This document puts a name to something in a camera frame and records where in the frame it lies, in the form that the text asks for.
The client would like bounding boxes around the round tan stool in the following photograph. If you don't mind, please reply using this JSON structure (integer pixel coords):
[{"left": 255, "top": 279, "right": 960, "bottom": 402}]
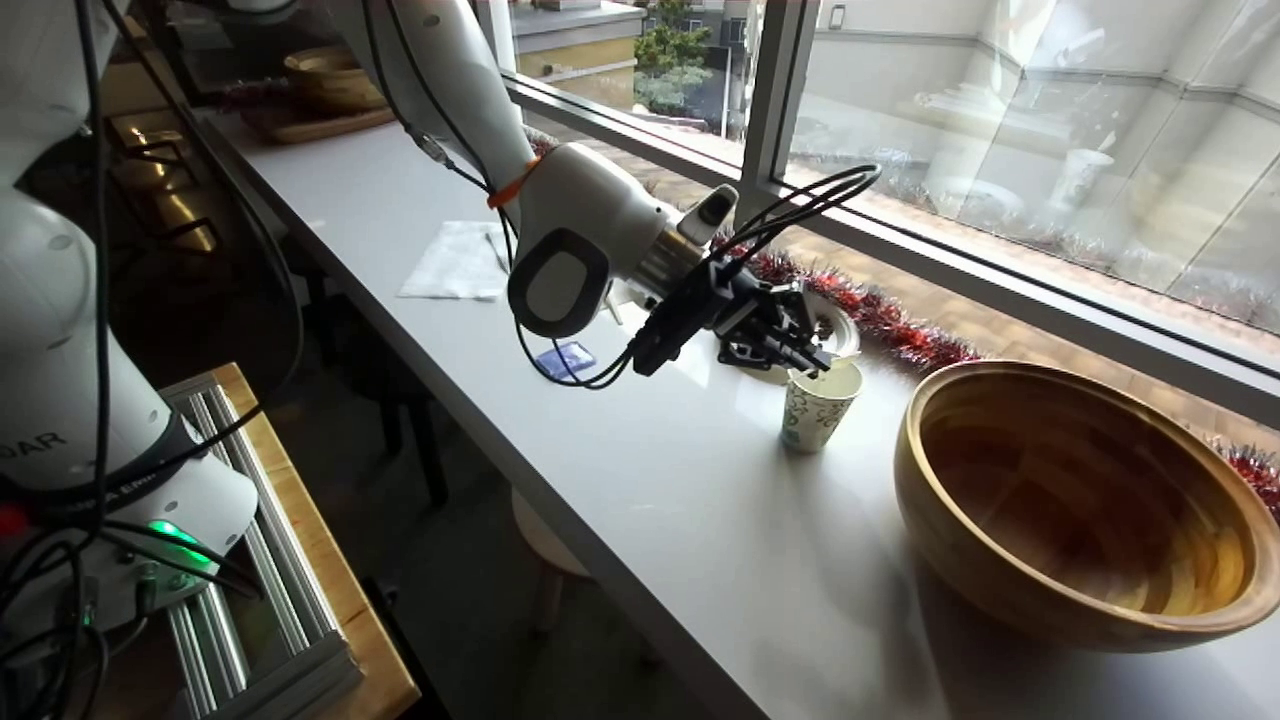
[{"left": 508, "top": 485, "right": 599, "bottom": 642}]

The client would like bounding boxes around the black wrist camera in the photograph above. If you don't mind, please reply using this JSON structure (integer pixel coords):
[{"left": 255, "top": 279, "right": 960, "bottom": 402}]
[{"left": 623, "top": 254, "right": 737, "bottom": 379}]

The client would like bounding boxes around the red tinsel garland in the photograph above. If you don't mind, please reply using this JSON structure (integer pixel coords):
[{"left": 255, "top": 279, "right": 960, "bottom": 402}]
[{"left": 718, "top": 235, "right": 1280, "bottom": 527}]

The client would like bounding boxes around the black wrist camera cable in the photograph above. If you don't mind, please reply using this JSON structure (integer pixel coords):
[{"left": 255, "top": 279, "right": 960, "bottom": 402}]
[{"left": 511, "top": 161, "right": 887, "bottom": 396}]

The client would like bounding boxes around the small wooden bowl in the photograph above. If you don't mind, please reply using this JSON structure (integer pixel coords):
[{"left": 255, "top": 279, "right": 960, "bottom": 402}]
[{"left": 279, "top": 42, "right": 393, "bottom": 115}]

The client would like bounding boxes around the large wooden bowl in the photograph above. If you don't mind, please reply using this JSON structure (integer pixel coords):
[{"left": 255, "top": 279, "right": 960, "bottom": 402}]
[{"left": 894, "top": 356, "right": 1280, "bottom": 656}]

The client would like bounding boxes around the patterned paper cup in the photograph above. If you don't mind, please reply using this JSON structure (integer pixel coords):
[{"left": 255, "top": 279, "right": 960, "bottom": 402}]
[{"left": 778, "top": 346, "right": 867, "bottom": 461}]

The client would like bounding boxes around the dark window frame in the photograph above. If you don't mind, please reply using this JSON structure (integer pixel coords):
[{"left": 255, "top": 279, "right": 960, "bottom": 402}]
[{"left": 471, "top": 0, "right": 1280, "bottom": 431}]

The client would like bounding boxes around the wooden board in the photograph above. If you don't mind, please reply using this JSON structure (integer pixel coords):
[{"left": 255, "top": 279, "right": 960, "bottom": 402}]
[{"left": 212, "top": 360, "right": 425, "bottom": 720}]

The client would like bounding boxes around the white plate with dark food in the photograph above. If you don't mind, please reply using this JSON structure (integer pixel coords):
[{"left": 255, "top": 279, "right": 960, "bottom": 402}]
[{"left": 718, "top": 279, "right": 865, "bottom": 383}]

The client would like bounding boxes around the large white paper towel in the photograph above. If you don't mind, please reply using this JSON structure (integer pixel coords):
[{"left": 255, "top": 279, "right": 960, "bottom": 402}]
[{"left": 395, "top": 216, "right": 515, "bottom": 307}]

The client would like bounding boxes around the wooden tray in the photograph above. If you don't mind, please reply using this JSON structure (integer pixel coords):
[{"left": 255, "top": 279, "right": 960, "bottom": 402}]
[{"left": 236, "top": 90, "right": 404, "bottom": 149}]

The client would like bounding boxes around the blue packet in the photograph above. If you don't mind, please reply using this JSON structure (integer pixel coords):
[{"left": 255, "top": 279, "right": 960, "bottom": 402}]
[{"left": 537, "top": 335, "right": 599, "bottom": 392}]

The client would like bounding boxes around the aluminium rail frame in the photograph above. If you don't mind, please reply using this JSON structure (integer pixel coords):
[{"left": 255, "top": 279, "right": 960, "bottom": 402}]
[{"left": 158, "top": 374, "right": 364, "bottom": 720}]

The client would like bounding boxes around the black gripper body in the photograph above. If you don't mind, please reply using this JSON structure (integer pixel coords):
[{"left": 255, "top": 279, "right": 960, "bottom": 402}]
[{"left": 702, "top": 252, "right": 805, "bottom": 373}]

